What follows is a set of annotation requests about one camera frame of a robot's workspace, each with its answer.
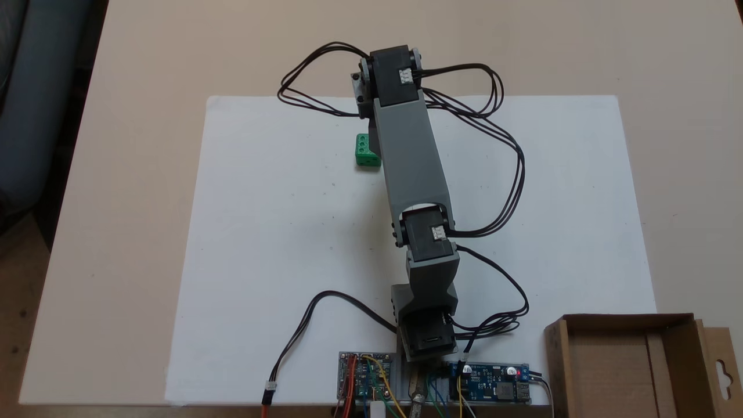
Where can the green die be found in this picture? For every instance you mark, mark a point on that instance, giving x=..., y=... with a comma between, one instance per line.
x=364, y=152

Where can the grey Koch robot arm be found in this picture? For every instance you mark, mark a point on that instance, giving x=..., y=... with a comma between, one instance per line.
x=409, y=151

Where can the white paper sheet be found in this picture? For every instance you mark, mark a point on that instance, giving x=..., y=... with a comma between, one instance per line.
x=261, y=232

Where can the grey circuit board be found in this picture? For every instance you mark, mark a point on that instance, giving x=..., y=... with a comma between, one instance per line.
x=365, y=377

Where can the metal table clamp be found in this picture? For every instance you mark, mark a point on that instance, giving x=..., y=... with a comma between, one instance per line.
x=417, y=400

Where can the blue circuit board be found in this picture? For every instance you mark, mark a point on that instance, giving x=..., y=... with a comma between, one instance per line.
x=493, y=386

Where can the brown cardboard box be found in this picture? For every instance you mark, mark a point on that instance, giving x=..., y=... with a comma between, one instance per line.
x=615, y=371

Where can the dark grey chair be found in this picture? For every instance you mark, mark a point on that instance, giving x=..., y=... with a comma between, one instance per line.
x=35, y=116

